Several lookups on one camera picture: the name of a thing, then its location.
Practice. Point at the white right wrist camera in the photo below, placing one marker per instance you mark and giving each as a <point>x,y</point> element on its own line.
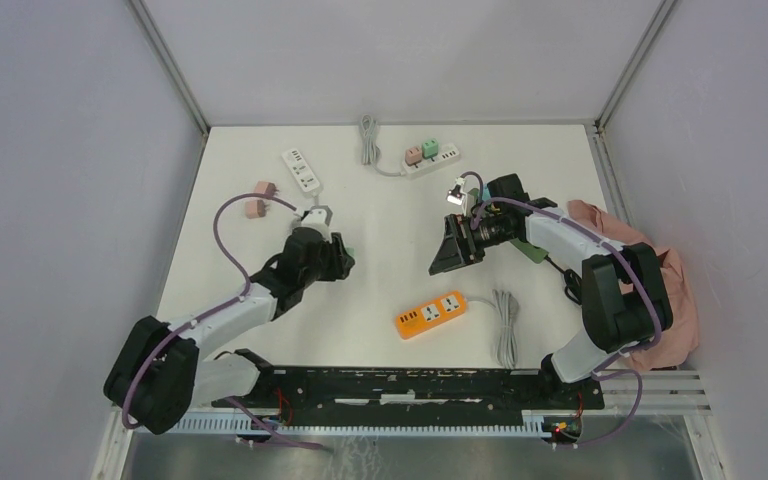
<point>462,197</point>

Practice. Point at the green adapter on far strip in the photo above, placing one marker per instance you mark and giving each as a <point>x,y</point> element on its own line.
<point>429,148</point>

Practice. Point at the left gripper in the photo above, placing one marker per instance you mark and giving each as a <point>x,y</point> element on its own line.
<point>341,261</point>

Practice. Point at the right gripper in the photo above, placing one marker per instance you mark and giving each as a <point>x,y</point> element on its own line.
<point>459,247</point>

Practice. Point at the black mounting base plate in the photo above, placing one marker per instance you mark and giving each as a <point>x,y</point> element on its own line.
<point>307,396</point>

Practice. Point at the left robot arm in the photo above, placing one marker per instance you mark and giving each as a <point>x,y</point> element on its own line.
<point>164,368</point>

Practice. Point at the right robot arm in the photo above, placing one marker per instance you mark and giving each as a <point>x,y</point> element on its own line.
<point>623,298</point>

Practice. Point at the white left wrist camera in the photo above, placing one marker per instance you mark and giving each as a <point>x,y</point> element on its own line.
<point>318,218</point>

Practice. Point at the orange power strip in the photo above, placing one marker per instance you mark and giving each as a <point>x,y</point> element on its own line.
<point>430,315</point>

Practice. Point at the white slotted cable duct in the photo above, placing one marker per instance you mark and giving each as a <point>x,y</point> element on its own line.
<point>237,423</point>

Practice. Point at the green power strip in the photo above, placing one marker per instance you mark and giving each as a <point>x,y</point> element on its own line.
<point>535,254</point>

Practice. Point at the pink cloth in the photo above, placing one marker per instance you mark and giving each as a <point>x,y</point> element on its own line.
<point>682,338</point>

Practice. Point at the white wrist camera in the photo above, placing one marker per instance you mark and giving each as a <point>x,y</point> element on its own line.
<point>318,218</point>
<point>462,197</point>

